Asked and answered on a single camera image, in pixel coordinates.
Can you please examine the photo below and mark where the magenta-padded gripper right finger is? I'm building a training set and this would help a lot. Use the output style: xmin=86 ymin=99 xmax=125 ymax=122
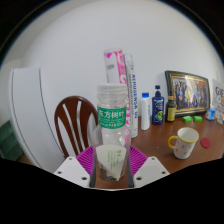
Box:
xmin=127 ymin=144 xmax=171 ymax=188

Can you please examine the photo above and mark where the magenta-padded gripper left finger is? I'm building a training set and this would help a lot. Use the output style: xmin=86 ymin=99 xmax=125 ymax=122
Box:
xmin=53 ymin=145 xmax=98 ymax=188

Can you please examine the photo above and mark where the clear green-labelled drink bottle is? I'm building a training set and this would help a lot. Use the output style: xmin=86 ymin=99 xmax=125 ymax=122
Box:
xmin=91 ymin=83 xmax=133 ymax=183

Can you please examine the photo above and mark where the white mug with yellow rim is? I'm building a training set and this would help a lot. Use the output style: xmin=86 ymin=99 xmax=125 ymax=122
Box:
xmin=167 ymin=126 xmax=200 ymax=160

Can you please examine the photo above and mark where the dark wooden chair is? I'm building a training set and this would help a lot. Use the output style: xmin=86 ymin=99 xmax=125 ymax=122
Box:
xmin=53 ymin=95 xmax=100 ymax=160

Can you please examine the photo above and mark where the white bottle with blue cap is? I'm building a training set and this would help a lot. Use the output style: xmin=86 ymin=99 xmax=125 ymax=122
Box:
xmin=140 ymin=92 xmax=152 ymax=131

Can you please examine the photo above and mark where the flat round red coaster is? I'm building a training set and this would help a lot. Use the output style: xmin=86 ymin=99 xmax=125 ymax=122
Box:
xmin=199 ymin=137 xmax=212 ymax=149

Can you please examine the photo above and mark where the dark blue pump bottle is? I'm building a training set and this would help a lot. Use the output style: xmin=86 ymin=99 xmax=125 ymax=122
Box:
xmin=151 ymin=84 xmax=165 ymax=126

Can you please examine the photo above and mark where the amber pump bottle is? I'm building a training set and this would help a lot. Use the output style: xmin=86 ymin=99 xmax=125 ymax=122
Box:
xmin=165 ymin=90 xmax=177 ymax=123

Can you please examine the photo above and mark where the green plastic crate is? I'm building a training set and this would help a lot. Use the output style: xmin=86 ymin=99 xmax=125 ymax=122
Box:
xmin=0 ymin=119 xmax=24 ymax=163

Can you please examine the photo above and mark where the framed group photo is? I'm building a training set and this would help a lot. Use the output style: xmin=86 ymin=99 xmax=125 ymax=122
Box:
xmin=164 ymin=69 xmax=212 ymax=118

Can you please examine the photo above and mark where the white printed paper bag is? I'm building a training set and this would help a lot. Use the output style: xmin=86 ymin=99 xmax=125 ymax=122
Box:
xmin=210 ymin=78 xmax=224 ymax=118

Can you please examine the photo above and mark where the tall pink and white tube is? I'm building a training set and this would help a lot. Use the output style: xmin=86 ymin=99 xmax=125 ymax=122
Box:
xmin=103 ymin=48 xmax=132 ymax=129

